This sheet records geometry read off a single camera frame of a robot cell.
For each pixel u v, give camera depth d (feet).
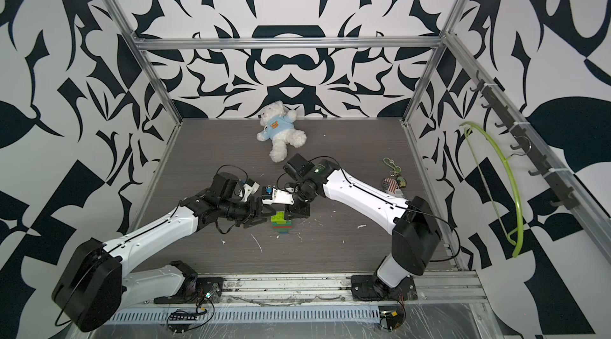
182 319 2.38
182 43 3.00
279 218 2.53
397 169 3.34
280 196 2.22
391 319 2.34
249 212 2.30
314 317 2.33
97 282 1.30
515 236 1.90
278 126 3.53
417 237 1.40
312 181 1.84
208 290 2.40
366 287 2.44
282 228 2.71
